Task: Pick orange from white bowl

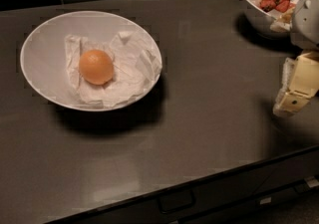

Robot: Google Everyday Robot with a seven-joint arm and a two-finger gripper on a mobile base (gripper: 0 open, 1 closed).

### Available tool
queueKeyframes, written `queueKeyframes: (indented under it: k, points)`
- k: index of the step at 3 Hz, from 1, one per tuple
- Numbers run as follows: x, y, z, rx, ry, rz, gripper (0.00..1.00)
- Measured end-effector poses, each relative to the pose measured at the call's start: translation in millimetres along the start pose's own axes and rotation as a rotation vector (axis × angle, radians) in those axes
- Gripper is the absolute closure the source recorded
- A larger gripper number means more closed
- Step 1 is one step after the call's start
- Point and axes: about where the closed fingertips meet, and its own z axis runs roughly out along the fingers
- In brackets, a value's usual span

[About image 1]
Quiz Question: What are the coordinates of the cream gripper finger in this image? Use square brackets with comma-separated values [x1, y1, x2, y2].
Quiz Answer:
[273, 51, 319, 117]
[276, 58, 295, 103]

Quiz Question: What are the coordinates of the orange fruit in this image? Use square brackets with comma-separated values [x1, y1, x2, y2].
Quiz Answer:
[79, 50, 114, 86]

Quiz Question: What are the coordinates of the white bowl with strawberries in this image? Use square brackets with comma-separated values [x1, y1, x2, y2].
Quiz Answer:
[243, 0, 299, 39]

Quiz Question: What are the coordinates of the large white bowl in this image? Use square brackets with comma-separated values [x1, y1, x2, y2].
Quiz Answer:
[20, 11, 151, 112]

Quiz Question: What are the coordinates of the red strawberries pile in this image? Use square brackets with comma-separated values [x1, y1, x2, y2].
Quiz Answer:
[259, 0, 295, 13]

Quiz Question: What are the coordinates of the crumpled white paper napkin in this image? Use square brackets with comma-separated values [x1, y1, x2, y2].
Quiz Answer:
[65, 31, 162, 111]

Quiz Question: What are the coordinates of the black drawer handle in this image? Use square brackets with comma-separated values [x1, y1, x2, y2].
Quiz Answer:
[158, 189, 195, 214]

